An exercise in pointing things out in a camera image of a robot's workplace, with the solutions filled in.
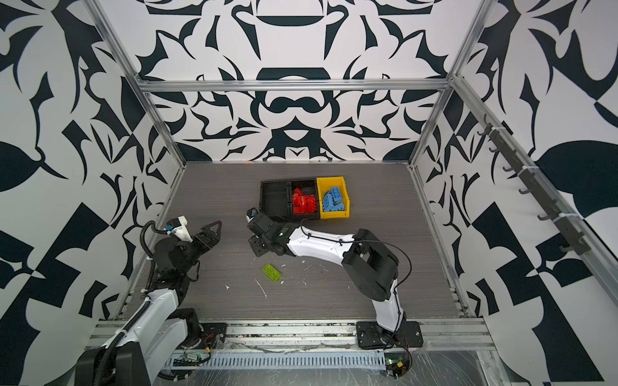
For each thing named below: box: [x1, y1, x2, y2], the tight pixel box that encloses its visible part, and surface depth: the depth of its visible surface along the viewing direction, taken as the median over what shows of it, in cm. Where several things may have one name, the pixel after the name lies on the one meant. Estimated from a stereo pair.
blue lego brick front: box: [322, 186, 346, 213], surface depth 101 cm
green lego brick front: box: [262, 262, 282, 284], surface depth 88 cm
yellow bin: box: [316, 176, 351, 220], surface depth 104 cm
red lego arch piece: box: [292, 188, 317, 214], surface depth 101 cm
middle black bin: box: [288, 178, 321, 221], surface depth 101 cm
